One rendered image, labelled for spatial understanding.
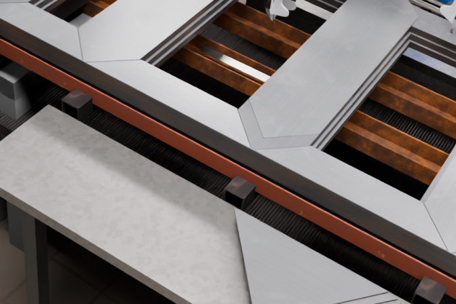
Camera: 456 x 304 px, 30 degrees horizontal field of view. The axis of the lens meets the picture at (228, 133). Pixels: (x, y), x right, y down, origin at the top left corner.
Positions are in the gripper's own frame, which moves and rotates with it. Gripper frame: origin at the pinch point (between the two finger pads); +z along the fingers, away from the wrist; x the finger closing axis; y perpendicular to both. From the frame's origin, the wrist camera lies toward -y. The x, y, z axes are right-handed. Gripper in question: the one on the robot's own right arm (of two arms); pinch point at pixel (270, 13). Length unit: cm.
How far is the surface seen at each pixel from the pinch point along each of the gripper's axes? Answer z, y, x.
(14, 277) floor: 93, -45, -45
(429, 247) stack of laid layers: 7, 59, -37
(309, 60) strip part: 5.8, 13.1, -2.3
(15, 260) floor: 93, -50, -40
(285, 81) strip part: 5.8, 12.6, -13.1
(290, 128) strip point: 5.8, 21.1, -26.3
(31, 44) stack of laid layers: 9, -42, -37
